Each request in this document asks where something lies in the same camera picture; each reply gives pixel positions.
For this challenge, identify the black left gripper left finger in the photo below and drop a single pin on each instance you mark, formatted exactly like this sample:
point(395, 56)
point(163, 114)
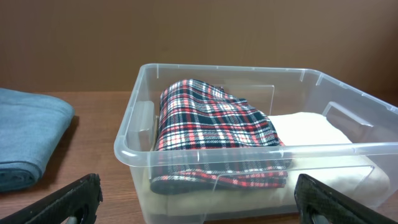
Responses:
point(77, 202)

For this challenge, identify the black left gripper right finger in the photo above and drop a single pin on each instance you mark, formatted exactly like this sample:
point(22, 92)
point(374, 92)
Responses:
point(319, 203)

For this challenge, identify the cream cloth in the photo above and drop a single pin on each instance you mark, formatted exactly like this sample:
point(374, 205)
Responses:
point(355, 176)

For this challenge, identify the clear plastic storage container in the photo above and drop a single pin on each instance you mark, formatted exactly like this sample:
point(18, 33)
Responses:
point(369, 123)

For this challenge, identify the red navy plaid cloth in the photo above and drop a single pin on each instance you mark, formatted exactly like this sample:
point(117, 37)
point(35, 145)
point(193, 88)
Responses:
point(197, 116)

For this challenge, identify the folded blue cloth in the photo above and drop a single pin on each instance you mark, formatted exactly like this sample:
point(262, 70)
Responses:
point(31, 128)

